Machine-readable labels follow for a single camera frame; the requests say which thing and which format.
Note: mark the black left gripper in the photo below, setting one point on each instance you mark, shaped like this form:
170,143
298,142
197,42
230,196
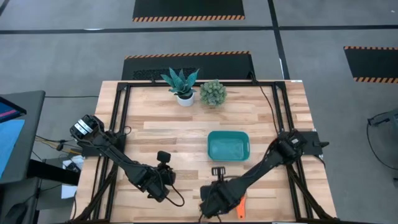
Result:
161,180

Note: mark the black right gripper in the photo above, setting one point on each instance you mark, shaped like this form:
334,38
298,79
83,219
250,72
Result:
217,196

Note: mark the orange measuring cup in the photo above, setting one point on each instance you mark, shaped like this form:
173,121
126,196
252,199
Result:
241,210

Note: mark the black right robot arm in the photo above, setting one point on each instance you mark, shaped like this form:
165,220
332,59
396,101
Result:
264,165

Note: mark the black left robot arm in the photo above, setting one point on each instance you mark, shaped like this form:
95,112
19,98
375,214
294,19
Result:
118,155

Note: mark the teal plastic basket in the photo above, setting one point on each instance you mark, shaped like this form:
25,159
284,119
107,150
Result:
228,146

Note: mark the white paper sheet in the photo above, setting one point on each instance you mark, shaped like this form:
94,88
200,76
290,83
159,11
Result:
69,192

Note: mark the spiky plant in white pot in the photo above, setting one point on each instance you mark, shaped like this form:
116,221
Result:
183,85

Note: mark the round green succulent plant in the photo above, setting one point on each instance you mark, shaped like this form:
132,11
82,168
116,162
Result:
213,93

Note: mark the black desk bar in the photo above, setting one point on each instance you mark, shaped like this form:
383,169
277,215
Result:
53,172

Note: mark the black hazard-striped floor mat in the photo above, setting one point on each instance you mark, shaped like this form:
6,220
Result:
217,65
371,62
186,7

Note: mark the grey monitor with blue screen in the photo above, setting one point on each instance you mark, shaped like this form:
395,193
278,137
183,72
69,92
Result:
34,130

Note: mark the black computer mouse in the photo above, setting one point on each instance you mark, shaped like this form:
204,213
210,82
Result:
17,214

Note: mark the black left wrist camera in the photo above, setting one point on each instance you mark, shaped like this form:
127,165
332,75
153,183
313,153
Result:
163,156

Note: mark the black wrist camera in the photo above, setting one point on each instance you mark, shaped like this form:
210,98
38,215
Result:
218,171
163,156

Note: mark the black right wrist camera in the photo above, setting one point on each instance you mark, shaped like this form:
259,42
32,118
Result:
218,171

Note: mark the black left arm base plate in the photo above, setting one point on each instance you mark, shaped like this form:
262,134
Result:
119,140

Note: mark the black aluminium table frame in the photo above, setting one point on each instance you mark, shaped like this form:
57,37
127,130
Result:
202,84

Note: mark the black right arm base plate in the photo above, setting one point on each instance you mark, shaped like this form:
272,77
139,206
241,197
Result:
312,140

